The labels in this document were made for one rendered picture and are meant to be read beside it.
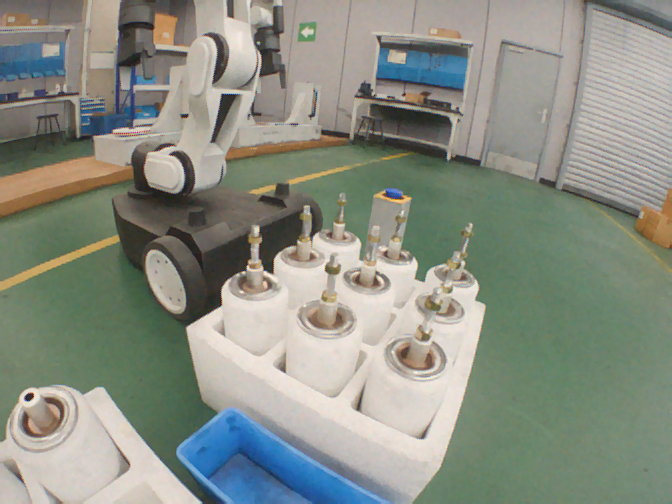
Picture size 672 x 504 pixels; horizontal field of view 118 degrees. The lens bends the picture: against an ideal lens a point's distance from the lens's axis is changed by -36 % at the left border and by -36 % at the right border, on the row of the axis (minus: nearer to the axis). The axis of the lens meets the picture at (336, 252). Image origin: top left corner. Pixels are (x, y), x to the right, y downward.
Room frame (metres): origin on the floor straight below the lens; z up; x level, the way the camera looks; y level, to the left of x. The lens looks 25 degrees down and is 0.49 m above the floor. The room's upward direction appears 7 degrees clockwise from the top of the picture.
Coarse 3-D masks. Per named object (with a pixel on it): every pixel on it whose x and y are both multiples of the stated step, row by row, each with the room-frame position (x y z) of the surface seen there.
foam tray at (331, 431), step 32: (416, 288) 0.54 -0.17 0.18; (480, 320) 0.45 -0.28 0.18; (192, 352) 0.33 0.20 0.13; (224, 352) 0.30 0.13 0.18; (224, 384) 0.30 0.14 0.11; (256, 384) 0.27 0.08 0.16; (288, 384) 0.26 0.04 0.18; (352, 384) 0.28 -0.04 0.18; (256, 416) 0.27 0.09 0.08; (288, 416) 0.25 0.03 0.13; (320, 416) 0.23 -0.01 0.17; (352, 416) 0.23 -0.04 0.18; (448, 416) 0.23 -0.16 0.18; (320, 448) 0.22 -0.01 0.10; (352, 448) 0.20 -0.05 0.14; (384, 448) 0.19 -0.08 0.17; (416, 448) 0.19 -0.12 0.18; (352, 480) 0.20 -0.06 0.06; (384, 480) 0.18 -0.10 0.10; (416, 480) 0.17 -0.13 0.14
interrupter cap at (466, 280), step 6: (444, 264) 0.51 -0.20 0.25; (438, 270) 0.48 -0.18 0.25; (444, 270) 0.49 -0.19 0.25; (438, 276) 0.46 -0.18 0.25; (444, 276) 0.46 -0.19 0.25; (462, 276) 0.48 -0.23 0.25; (468, 276) 0.47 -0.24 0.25; (456, 282) 0.45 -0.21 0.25; (462, 282) 0.45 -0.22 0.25; (468, 282) 0.45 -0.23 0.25; (474, 282) 0.45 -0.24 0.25
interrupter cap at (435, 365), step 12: (396, 336) 0.29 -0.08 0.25; (408, 336) 0.29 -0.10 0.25; (384, 348) 0.27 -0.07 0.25; (396, 348) 0.27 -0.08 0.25; (408, 348) 0.28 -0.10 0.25; (432, 348) 0.28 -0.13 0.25; (396, 360) 0.25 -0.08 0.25; (408, 360) 0.26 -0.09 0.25; (432, 360) 0.26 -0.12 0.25; (444, 360) 0.26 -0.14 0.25; (396, 372) 0.23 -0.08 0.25; (408, 372) 0.23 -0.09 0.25; (420, 372) 0.23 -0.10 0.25; (432, 372) 0.24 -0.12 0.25; (444, 372) 0.24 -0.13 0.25
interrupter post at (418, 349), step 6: (414, 336) 0.26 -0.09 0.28; (414, 342) 0.26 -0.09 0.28; (420, 342) 0.25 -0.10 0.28; (426, 342) 0.25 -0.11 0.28; (414, 348) 0.25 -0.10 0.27; (420, 348) 0.25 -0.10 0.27; (426, 348) 0.25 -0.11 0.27; (408, 354) 0.26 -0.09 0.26; (414, 354) 0.25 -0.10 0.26; (420, 354) 0.25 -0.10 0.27; (426, 354) 0.25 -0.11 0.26; (414, 360) 0.25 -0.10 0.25; (420, 360) 0.25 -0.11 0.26
